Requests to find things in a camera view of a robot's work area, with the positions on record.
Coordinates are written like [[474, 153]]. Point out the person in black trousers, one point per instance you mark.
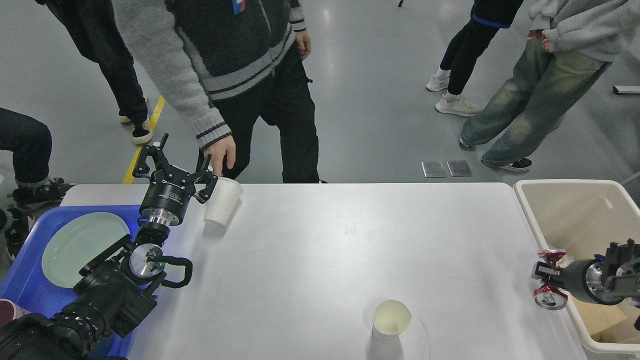
[[92, 28]]

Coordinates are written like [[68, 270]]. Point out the blue plastic tray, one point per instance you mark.
[[26, 284]]

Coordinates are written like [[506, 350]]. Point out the white paper cup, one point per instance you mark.
[[225, 198], [390, 319]]

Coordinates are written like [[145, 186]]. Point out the person in faded jeans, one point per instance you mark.
[[570, 44]]

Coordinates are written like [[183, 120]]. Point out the pink mug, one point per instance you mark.
[[10, 311]]

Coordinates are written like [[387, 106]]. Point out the green plate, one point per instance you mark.
[[77, 243]]

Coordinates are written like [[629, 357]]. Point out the seated person dark jeans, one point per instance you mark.
[[31, 144]]

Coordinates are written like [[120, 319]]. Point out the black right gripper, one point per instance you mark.
[[582, 278]]

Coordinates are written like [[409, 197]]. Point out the person with white sneakers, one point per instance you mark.
[[463, 51]]

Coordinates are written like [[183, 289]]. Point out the cardigan person right hand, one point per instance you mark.
[[222, 154]]

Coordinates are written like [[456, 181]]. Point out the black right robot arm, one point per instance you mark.
[[604, 279]]

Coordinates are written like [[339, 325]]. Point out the floor outlet plate right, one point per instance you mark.
[[459, 168]]

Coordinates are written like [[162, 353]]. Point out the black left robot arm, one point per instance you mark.
[[116, 290]]

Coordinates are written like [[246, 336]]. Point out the floor outlet plate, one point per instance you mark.
[[459, 168], [433, 169]]

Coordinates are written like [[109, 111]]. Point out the crushed red can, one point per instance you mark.
[[549, 297]]

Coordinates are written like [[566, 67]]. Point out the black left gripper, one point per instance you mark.
[[167, 199]]

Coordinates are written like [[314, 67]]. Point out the person in grey cardigan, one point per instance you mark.
[[222, 64]]

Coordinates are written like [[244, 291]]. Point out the beige plastic bin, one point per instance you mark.
[[584, 217]]

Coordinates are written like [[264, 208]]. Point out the brown paper bag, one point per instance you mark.
[[598, 318]]

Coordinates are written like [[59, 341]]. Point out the floor outlet plate left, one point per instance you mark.
[[433, 169]]

